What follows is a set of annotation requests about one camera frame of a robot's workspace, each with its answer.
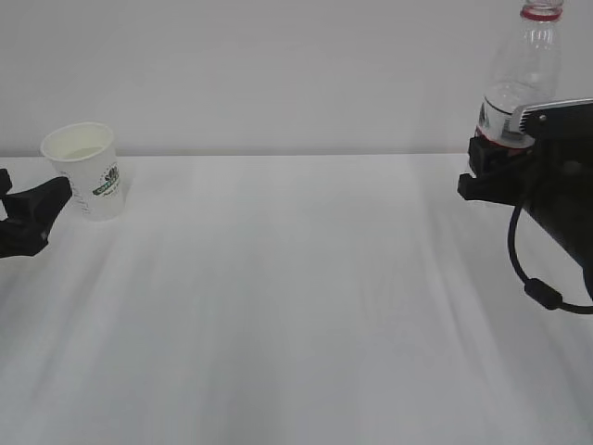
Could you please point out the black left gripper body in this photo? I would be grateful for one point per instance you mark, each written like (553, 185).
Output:
(20, 239)

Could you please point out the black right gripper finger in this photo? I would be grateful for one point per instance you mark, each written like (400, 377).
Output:
(486, 157)

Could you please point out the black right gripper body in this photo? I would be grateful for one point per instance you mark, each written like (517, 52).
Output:
(530, 177)

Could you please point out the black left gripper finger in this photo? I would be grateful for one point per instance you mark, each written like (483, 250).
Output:
(5, 183)
(41, 204)

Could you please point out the white paper cup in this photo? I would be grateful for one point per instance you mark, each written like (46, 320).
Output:
(85, 154)

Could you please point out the clear plastic water bottle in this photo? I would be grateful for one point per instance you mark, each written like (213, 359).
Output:
(525, 70)

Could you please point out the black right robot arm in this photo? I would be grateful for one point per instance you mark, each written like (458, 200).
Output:
(568, 222)

